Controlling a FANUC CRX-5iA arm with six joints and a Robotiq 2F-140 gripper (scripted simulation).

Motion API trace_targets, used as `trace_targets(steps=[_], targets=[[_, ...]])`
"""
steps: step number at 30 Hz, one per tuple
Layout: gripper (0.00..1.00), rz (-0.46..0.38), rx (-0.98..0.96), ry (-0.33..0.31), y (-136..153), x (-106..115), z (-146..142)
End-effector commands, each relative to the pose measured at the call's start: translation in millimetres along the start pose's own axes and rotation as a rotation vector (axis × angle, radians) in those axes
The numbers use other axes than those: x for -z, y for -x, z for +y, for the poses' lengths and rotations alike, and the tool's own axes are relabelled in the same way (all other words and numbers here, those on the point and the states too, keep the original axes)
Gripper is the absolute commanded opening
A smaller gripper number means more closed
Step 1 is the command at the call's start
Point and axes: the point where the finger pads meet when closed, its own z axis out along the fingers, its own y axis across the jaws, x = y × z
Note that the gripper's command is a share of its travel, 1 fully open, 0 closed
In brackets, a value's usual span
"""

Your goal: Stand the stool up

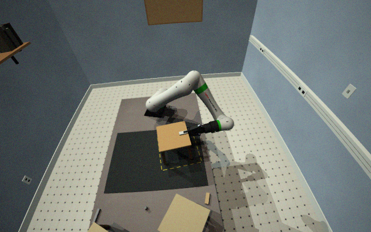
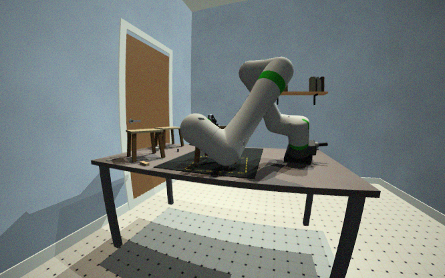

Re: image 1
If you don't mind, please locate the small wooden stool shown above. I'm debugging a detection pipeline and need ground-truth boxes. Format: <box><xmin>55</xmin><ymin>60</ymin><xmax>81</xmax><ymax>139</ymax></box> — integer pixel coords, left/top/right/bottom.
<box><xmin>157</xmin><ymin>121</ymin><xmax>193</xmax><ymax>165</ymax></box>

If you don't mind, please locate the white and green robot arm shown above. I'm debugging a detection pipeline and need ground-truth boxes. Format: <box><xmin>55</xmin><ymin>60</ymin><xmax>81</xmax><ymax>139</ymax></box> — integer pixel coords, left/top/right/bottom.
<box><xmin>146</xmin><ymin>70</ymin><xmax>234</xmax><ymax>133</ymax></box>

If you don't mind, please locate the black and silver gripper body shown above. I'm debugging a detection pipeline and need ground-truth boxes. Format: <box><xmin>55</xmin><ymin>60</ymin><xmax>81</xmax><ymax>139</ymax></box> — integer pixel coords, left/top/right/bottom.
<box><xmin>197</xmin><ymin>123</ymin><xmax>212</xmax><ymax>133</ymax></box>

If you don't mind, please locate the dark grey mat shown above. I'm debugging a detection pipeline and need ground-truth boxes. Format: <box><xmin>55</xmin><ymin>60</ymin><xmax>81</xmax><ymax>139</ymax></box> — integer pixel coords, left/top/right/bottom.
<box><xmin>104</xmin><ymin>130</ymin><xmax>208</xmax><ymax>194</ymax></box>

